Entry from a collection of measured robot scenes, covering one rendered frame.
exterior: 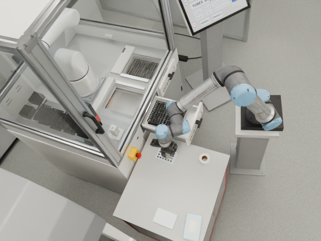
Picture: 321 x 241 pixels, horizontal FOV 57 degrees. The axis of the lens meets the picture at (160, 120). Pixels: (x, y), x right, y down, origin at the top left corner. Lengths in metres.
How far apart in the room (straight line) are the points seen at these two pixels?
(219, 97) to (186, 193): 1.43
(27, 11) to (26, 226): 0.74
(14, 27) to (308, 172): 2.46
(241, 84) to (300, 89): 1.83
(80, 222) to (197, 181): 0.96
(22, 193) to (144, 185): 1.04
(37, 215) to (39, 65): 0.50
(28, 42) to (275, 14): 3.28
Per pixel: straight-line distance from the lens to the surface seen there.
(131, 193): 1.98
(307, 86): 3.31
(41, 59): 1.11
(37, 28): 1.09
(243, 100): 1.51
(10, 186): 1.11
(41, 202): 1.09
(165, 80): 2.17
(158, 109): 2.04
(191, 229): 1.82
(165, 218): 1.84
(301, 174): 2.85
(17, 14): 1.24
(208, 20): 2.39
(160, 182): 1.96
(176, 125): 1.62
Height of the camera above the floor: 2.59
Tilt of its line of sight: 59 degrees down
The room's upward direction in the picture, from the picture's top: 19 degrees counter-clockwise
